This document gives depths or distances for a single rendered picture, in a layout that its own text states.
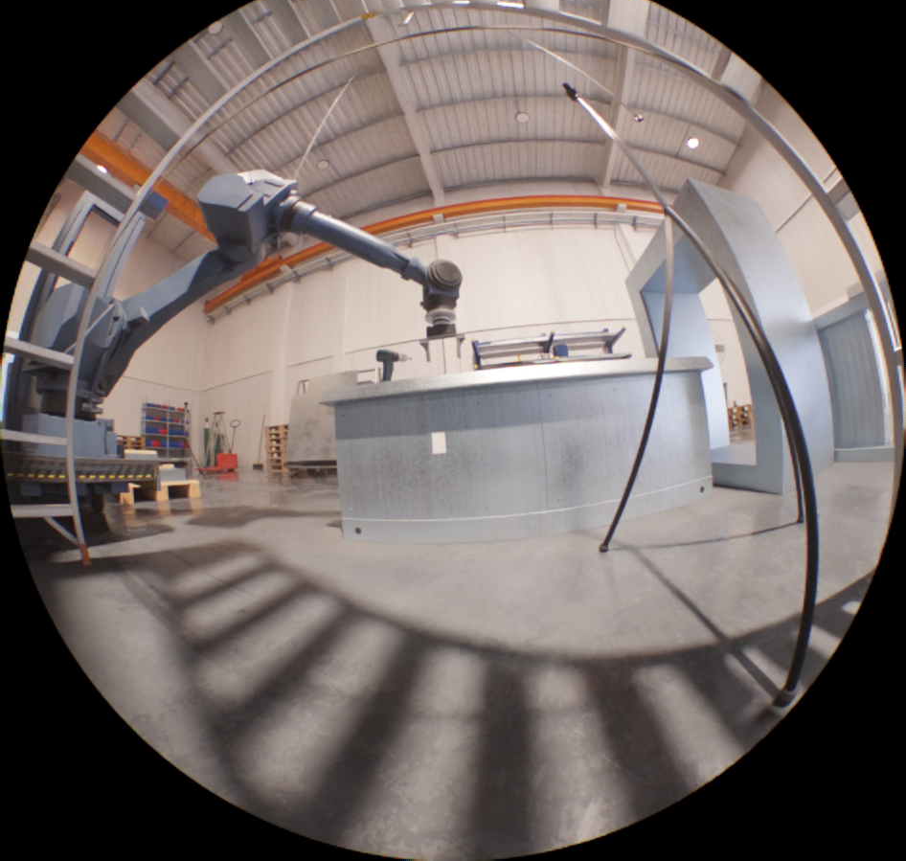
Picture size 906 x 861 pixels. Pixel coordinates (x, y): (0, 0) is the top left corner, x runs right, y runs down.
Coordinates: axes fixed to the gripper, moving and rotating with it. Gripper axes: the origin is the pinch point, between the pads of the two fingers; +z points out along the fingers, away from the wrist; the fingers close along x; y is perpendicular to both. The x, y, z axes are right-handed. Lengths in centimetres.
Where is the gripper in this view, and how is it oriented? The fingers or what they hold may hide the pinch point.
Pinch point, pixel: (442, 354)
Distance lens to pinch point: 121.4
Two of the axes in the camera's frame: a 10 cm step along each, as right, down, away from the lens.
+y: -1.6, -1.2, -9.8
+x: 9.8, -1.0, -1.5
